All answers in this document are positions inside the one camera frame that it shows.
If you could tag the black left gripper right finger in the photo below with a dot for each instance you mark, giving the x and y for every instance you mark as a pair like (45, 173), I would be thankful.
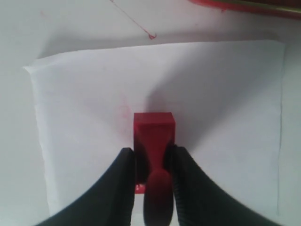
(201, 202)

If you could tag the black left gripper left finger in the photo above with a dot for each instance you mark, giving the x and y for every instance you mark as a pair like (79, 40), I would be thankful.
(109, 202)

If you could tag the red rubber stamp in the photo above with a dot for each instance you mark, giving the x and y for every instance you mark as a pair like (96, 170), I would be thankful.
(153, 134)

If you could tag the red ink pad tin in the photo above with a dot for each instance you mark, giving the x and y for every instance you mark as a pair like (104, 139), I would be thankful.
(282, 8)

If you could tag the white paper sheet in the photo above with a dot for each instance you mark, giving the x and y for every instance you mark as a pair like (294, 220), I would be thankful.
(225, 98)

